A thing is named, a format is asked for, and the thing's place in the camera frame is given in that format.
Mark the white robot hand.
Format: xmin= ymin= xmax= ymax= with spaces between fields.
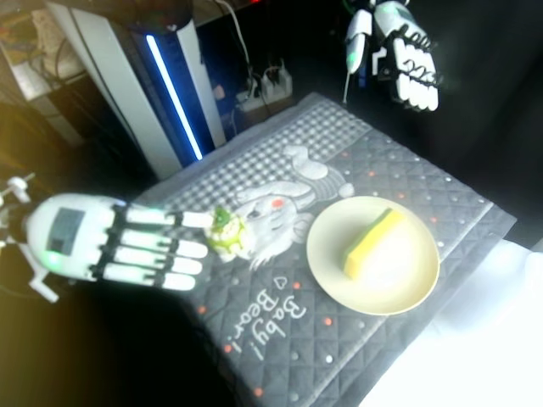
xmin=371 ymin=0 xmax=443 ymax=114
xmin=23 ymin=192 xmax=213 ymax=304

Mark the green toy vegetable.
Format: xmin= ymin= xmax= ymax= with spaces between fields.
xmin=206 ymin=206 xmax=247 ymax=255

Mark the white power strip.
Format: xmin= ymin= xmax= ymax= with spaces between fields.
xmin=259 ymin=67 xmax=294 ymax=102

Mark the white tower with blue light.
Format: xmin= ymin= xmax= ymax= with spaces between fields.
xmin=45 ymin=0 xmax=227 ymax=180

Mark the yellow and green sponge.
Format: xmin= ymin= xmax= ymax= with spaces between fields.
xmin=342 ymin=207 xmax=409 ymax=281

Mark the cluttered shelf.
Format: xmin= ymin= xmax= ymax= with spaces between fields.
xmin=0 ymin=0 xmax=91 ymax=103

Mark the pale yellow round plate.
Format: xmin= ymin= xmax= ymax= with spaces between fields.
xmin=305 ymin=195 xmax=441 ymax=316

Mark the grey quilt with bear print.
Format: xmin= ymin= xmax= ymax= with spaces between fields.
xmin=134 ymin=92 xmax=518 ymax=407

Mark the white cable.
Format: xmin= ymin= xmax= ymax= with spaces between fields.
xmin=210 ymin=0 xmax=255 ymax=86

